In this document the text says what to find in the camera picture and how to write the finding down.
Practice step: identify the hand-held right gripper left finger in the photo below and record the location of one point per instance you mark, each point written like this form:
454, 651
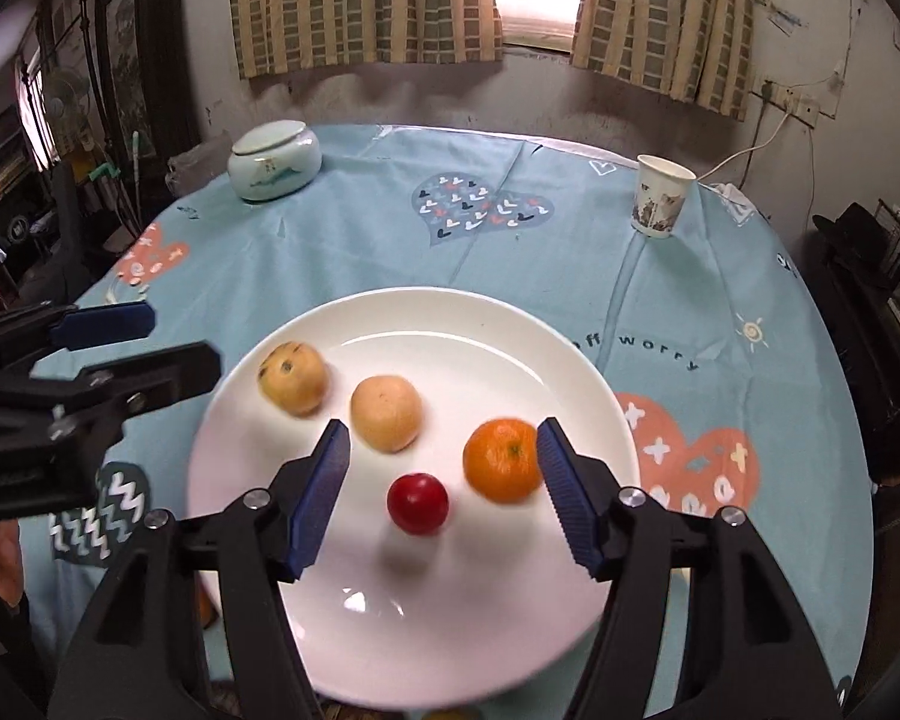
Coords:
319, 502

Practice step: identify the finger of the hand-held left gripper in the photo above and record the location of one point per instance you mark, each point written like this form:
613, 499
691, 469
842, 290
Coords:
105, 324
157, 375

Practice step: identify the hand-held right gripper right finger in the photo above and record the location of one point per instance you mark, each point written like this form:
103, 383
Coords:
566, 495

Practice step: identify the small red plum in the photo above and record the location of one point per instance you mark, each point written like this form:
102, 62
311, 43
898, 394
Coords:
418, 504

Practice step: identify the pale yellow loquat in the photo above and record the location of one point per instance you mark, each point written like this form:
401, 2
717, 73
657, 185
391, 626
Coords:
386, 414

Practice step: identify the spotted yellow loquat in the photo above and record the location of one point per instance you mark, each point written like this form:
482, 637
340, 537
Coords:
292, 379

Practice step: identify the white plate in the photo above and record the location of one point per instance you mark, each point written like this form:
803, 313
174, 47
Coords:
435, 360

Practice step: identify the person's left hand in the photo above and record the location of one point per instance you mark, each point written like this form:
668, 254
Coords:
6, 559

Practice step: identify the white green pole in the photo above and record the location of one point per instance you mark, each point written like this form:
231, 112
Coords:
138, 165

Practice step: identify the electric fan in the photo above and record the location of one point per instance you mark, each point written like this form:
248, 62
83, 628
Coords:
64, 101

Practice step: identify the pale green ceramic jar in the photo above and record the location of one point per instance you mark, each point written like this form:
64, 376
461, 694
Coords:
274, 161

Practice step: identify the light blue printed tablecloth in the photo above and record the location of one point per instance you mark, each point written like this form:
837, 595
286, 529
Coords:
495, 262

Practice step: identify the dark framed picture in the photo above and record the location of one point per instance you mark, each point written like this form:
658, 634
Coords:
131, 52

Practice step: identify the printed paper cup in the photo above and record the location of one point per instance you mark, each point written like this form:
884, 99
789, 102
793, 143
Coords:
660, 199

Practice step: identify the black hat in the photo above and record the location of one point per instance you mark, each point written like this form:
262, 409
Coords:
855, 229

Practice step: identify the checked beige curtain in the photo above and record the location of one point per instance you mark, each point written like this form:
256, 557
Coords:
360, 0
667, 15

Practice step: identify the wall power outlet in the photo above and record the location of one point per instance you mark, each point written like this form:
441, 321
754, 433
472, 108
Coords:
791, 103

